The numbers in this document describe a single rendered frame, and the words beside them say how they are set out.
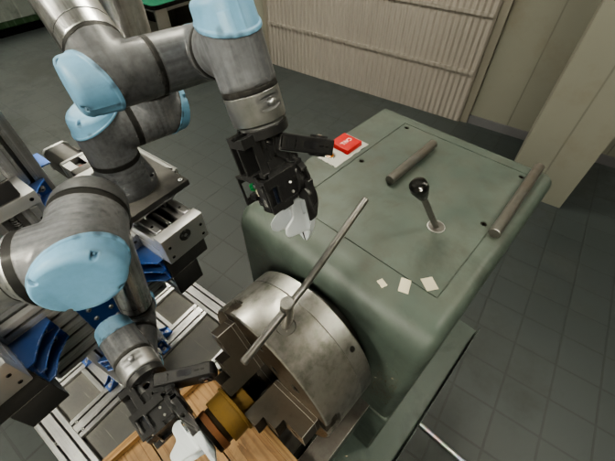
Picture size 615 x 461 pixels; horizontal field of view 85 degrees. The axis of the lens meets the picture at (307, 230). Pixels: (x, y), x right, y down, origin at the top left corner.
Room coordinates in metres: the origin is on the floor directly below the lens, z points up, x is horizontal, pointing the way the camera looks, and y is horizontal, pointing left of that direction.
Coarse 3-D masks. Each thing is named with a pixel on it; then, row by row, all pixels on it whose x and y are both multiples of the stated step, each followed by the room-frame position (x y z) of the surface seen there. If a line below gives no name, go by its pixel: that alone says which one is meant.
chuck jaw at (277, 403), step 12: (276, 384) 0.21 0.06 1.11; (264, 396) 0.19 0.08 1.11; (276, 396) 0.18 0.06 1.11; (288, 396) 0.18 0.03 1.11; (252, 408) 0.17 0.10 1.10; (264, 408) 0.16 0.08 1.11; (276, 408) 0.16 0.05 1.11; (288, 408) 0.16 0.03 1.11; (300, 408) 0.16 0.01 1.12; (252, 420) 0.15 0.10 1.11; (264, 420) 0.15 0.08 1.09; (276, 420) 0.14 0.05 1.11; (288, 420) 0.14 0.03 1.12; (300, 420) 0.14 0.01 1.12; (312, 420) 0.14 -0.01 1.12; (336, 420) 0.15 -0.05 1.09; (276, 432) 0.13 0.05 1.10; (300, 432) 0.13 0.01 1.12; (312, 432) 0.13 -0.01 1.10
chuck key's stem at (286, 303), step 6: (282, 300) 0.26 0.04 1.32; (288, 300) 0.26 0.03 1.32; (294, 300) 0.26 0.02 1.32; (282, 306) 0.25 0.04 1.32; (288, 306) 0.25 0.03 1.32; (294, 306) 0.25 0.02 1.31; (288, 312) 0.24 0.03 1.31; (288, 318) 0.25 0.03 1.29; (282, 324) 0.25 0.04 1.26; (288, 324) 0.25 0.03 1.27
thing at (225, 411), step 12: (216, 396) 0.18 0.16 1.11; (228, 396) 0.18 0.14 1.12; (240, 396) 0.18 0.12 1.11; (216, 408) 0.16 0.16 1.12; (228, 408) 0.16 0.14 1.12; (240, 408) 0.17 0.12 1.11; (204, 420) 0.14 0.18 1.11; (216, 420) 0.14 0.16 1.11; (228, 420) 0.14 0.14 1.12; (240, 420) 0.15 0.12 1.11; (204, 432) 0.13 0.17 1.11; (216, 432) 0.13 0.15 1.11; (228, 432) 0.13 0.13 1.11; (240, 432) 0.13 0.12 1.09; (216, 444) 0.11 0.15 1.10; (228, 444) 0.11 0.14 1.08
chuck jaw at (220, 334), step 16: (240, 304) 0.32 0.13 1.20; (224, 336) 0.26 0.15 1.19; (240, 336) 0.27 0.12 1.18; (224, 352) 0.25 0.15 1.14; (240, 352) 0.24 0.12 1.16; (224, 368) 0.22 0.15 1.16; (240, 368) 0.22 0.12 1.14; (256, 368) 0.23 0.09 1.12; (224, 384) 0.20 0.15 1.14; (240, 384) 0.20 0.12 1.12
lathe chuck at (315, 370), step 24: (264, 288) 0.34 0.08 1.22; (240, 312) 0.29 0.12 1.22; (264, 312) 0.28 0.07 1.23; (288, 336) 0.24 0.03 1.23; (312, 336) 0.24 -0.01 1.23; (264, 360) 0.23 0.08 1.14; (288, 360) 0.20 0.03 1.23; (312, 360) 0.21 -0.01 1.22; (336, 360) 0.21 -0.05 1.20; (288, 384) 0.19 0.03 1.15; (312, 384) 0.18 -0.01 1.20; (336, 384) 0.18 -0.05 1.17; (312, 408) 0.15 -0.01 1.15; (336, 408) 0.16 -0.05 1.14
